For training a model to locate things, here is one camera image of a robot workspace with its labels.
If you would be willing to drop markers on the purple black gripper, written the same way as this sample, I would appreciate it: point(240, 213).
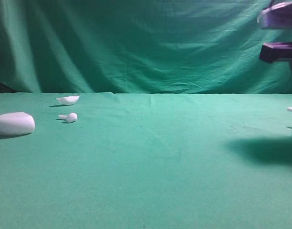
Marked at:
point(276, 17)

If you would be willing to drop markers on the white earbud near case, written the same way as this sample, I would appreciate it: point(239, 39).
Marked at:
point(70, 118)

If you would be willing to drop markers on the white earbud case lid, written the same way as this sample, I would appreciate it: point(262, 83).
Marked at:
point(68, 100)

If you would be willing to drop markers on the white earbud case body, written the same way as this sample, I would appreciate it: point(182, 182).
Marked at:
point(17, 123)

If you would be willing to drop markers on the green backdrop cloth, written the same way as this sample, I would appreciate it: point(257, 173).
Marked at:
point(138, 46)

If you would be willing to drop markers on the green table cloth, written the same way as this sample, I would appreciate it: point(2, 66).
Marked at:
point(149, 161)

